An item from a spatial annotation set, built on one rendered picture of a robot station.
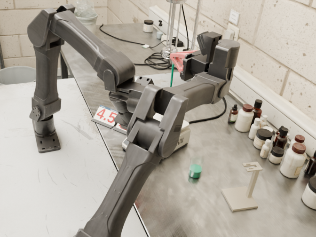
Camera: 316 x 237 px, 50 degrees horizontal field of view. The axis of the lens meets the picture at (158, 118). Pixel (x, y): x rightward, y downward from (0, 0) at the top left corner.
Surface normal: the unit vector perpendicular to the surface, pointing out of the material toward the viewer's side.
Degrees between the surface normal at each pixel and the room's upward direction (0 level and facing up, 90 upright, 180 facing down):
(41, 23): 90
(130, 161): 45
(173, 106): 53
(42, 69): 90
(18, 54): 90
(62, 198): 0
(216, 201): 0
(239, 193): 0
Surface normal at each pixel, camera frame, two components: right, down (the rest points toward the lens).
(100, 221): -0.34, -0.30
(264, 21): -0.92, 0.14
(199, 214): 0.08, -0.83
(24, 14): 0.39, 0.53
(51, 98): 0.80, 0.49
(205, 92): 0.79, 0.33
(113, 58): 0.40, -0.63
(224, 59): -0.57, 0.41
